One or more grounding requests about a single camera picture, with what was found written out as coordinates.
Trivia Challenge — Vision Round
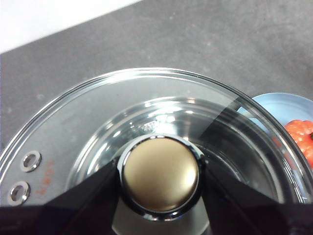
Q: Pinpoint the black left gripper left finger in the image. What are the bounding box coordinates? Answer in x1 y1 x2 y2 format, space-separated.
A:
0 160 123 235

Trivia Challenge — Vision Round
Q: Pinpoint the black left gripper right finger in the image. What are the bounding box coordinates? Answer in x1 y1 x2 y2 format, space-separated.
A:
200 158 313 235

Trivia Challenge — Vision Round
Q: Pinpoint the glass lid with green knob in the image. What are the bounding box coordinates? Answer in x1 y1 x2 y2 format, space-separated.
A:
0 68 313 235

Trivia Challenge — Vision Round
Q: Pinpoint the orange toy pumpkin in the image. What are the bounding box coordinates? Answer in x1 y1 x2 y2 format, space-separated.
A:
285 119 313 169

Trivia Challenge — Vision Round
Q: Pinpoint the pale green electric steamer pot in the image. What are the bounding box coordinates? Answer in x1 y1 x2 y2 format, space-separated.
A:
65 96 282 235

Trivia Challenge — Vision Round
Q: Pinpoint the blue round plate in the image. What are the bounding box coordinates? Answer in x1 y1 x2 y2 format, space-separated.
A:
251 92 313 172

